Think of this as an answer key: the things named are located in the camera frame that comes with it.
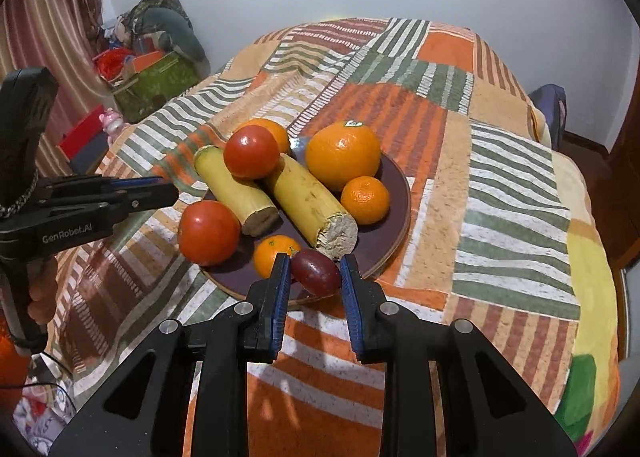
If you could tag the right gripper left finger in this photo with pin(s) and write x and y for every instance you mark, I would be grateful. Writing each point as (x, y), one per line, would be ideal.
(264, 331)

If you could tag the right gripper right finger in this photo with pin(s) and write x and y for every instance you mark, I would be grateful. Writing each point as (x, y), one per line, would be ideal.
(361, 300)

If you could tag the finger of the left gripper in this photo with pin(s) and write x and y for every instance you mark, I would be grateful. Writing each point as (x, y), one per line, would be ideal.
(100, 209)
(97, 183)

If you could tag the small mandarin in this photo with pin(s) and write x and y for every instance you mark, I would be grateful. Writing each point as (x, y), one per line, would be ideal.
(366, 199)
(267, 250)

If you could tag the dark red grape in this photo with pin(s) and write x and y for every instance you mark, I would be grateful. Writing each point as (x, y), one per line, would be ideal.
(317, 273)

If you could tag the long yellow banana piece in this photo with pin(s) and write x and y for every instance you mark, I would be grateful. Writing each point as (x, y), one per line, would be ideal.
(324, 223)

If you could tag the short yellow banana piece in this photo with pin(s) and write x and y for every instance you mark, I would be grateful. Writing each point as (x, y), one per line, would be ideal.
(251, 206)

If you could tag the red tomato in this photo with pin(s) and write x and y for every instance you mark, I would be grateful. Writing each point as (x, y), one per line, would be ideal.
(208, 233)
(251, 153)

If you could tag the large orange with sticker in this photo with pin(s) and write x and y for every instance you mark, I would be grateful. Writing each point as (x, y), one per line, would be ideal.
(341, 152)

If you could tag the medium orange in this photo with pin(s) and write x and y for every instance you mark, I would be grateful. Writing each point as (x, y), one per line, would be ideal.
(278, 132)

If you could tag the operator hand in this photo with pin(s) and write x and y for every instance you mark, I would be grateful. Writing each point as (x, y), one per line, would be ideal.
(42, 287)

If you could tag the red and black box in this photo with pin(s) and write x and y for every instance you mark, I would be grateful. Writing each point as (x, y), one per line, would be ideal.
(85, 145)

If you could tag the dark purple plate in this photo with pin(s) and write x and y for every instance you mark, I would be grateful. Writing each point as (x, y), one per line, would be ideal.
(376, 245)

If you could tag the pink toy bottle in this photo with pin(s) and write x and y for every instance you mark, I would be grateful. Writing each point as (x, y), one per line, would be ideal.
(112, 122)

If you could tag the green storage box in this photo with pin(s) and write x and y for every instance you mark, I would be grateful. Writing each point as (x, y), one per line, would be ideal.
(154, 86)

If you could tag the patchwork striped bedspread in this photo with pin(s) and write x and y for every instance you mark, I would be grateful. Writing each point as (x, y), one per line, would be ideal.
(406, 138)

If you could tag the striped brown curtain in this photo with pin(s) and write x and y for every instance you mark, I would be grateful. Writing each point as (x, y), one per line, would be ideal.
(63, 36)

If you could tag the yellow fleece blanket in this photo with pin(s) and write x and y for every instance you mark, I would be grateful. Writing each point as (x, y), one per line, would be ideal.
(592, 388)

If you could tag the blue backpack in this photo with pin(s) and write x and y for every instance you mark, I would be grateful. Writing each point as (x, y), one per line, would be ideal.
(549, 114)

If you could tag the brown wooden door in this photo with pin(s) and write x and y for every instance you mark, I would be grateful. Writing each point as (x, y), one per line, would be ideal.
(624, 164)

